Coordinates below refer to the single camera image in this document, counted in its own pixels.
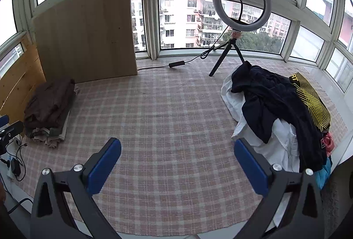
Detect grey-green folded garment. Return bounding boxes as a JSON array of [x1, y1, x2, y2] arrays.
[[47, 109, 73, 149]]

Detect white ring light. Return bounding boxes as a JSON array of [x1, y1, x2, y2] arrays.
[[212, 0, 269, 32]]

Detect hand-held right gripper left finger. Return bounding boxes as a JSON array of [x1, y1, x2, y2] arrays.
[[30, 137, 123, 239]]

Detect black and yellow patterned garment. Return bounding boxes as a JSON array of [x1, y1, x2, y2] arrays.
[[289, 72, 331, 132]]

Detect black tripod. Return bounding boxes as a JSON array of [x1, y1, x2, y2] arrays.
[[209, 32, 246, 77]]

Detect pink garment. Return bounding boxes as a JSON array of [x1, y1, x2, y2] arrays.
[[321, 131, 335, 157]]

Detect large light wooden board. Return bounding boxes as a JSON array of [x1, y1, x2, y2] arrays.
[[33, 0, 138, 84]]

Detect blue garment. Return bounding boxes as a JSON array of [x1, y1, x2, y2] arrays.
[[314, 157, 333, 190]]

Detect white garment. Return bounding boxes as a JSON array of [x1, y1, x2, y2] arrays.
[[221, 73, 301, 173]]

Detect black charger plug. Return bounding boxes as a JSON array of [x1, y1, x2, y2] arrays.
[[9, 159, 22, 176]]

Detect black cable with inline controller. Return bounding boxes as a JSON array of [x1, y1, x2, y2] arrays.
[[137, 32, 229, 71]]

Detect white power strip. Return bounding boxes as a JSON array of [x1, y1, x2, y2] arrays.
[[0, 155, 20, 180]]

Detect pine wood panel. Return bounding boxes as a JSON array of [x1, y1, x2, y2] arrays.
[[0, 35, 47, 123]]

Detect beige folded garment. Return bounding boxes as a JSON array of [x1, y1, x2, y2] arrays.
[[28, 127, 51, 143]]

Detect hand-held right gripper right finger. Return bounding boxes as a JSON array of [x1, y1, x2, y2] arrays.
[[233, 137, 324, 239]]

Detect pink plaid blanket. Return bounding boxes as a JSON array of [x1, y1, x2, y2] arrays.
[[15, 55, 348, 231]]

